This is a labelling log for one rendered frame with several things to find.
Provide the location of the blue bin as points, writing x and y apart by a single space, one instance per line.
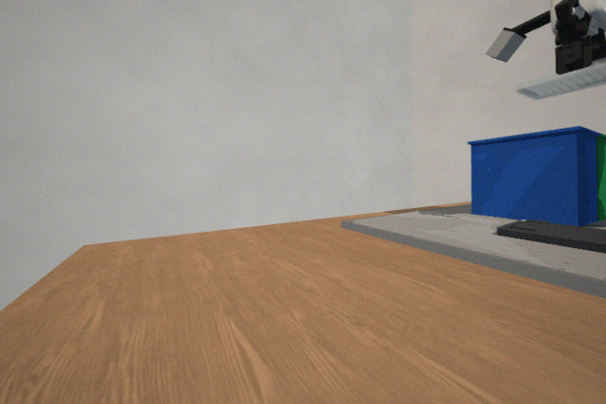
550 175

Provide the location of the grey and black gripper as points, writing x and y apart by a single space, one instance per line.
576 52

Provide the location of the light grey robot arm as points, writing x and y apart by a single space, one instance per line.
510 39

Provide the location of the green bin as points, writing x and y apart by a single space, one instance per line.
601 177

